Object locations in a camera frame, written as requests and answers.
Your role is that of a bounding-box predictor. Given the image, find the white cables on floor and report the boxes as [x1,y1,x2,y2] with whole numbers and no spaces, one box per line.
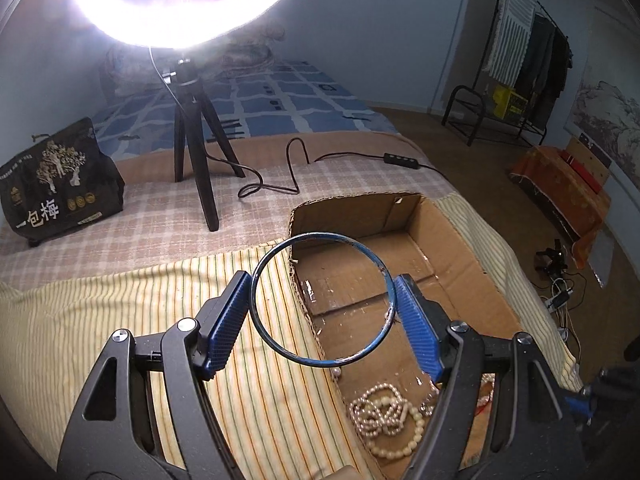
[541,271,589,361]

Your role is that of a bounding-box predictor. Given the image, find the yellow black box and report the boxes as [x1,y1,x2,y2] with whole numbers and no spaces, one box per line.
[491,84,528,122]

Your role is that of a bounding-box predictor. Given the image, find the black clamp on floor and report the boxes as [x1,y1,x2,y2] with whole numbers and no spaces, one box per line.
[534,238,568,281]

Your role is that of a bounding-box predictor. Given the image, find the yellow striped blanket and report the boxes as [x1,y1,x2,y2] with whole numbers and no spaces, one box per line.
[1,193,586,479]

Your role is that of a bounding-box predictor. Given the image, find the black printed snack bag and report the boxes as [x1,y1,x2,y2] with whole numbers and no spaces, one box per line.
[1,117,125,247]

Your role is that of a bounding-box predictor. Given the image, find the dark hanging clothes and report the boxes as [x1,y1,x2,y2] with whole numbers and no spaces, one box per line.
[514,14,573,129]

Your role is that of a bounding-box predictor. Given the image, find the wall landscape painting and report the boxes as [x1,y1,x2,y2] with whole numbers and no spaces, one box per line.
[568,8,639,185]

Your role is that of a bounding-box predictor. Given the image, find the cream bead bracelet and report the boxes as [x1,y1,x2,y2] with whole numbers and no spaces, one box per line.
[364,394,428,460]

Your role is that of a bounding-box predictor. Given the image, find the black clothes rack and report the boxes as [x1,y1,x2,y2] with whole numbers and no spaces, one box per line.
[442,0,573,146]

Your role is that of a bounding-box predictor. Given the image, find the white ring light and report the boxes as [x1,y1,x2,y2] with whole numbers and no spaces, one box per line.
[71,0,314,51]

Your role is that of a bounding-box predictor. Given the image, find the open cardboard box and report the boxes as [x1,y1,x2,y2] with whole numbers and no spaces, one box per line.
[287,192,526,480]

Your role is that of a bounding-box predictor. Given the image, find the thin dark bangle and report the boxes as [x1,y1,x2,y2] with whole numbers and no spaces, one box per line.
[248,231,398,369]

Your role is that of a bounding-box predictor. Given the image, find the white striped hanging towel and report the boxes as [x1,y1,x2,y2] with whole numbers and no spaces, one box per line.
[483,0,535,88]

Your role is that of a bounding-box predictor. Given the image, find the folded floral quilt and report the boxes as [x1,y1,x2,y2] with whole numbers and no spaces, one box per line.
[99,18,285,102]

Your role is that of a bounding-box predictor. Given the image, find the blue patterned bed sheet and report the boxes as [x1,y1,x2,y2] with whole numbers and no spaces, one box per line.
[92,61,396,160]

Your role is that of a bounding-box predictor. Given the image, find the red strap wristwatch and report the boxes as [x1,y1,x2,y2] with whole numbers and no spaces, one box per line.
[475,374,496,416]

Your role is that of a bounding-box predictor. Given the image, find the black tripod stand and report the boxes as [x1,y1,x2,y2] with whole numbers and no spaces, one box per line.
[163,58,245,232]

